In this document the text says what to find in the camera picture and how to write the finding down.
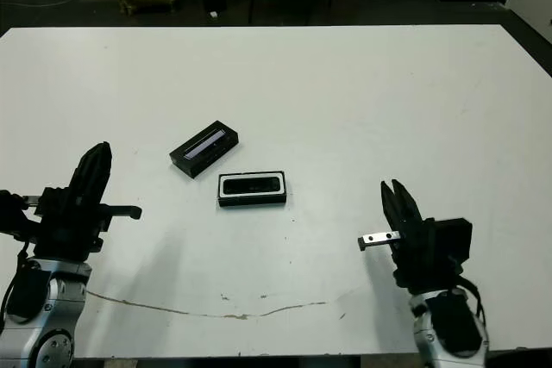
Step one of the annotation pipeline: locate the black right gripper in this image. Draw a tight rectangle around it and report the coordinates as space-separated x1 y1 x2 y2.
357 178 466 296

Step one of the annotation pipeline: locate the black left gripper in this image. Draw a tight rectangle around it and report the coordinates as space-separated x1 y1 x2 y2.
20 141 143 263

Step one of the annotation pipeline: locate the black box lid with window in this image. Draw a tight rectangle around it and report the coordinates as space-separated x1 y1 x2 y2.
169 119 241 179

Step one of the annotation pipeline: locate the black slim camera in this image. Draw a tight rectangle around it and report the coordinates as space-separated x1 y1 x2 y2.
223 174 281 196

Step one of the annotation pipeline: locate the black box with white insert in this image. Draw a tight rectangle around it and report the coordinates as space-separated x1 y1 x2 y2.
216 169 289 209

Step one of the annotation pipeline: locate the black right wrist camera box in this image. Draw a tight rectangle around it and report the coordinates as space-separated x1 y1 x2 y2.
430 216 474 273

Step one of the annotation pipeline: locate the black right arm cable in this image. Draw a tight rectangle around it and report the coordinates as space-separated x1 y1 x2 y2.
455 276 489 340

